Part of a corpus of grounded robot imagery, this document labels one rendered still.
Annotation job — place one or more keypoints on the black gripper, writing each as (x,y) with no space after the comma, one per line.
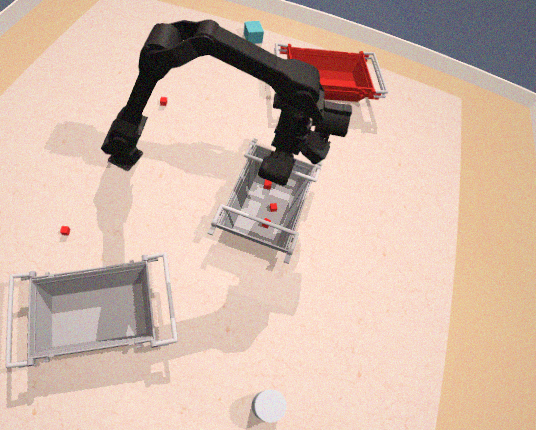
(277,165)

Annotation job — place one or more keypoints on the small teal block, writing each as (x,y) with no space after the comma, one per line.
(253,32)

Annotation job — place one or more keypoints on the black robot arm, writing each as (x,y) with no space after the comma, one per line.
(299,94)

